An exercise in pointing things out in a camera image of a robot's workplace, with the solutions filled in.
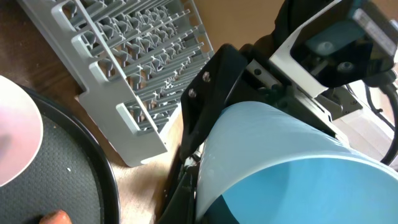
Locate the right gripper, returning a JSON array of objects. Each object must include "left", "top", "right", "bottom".
[{"left": 242, "top": 0, "right": 397, "bottom": 140}]

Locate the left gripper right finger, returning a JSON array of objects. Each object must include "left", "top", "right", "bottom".
[{"left": 179, "top": 44, "right": 248, "bottom": 160}]

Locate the grey dishwasher rack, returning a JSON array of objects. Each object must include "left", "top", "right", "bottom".
[{"left": 19, "top": 0, "right": 214, "bottom": 167}]

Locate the pink bowl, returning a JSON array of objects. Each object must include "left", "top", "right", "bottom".
[{"left": 1, "top": 76, "right": 44, "bottom": 187}]

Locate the round black serving tray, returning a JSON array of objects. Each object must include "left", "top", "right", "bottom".
[{"left": 1, "top": 87, "right": 121, "bottom": 223}]

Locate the blue plastic cup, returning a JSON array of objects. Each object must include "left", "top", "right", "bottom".
[{"left": 195, "top": 101, "right": 397, "bottom": 223}]

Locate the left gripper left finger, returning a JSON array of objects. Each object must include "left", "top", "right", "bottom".
[{"left": 156, "top": 154, "right": 199, "bottom": 224}]

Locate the orange carrot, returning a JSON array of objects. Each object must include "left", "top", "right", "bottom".
[{"left": 39, "top": 210, "right": 72, "bottom": 224}]

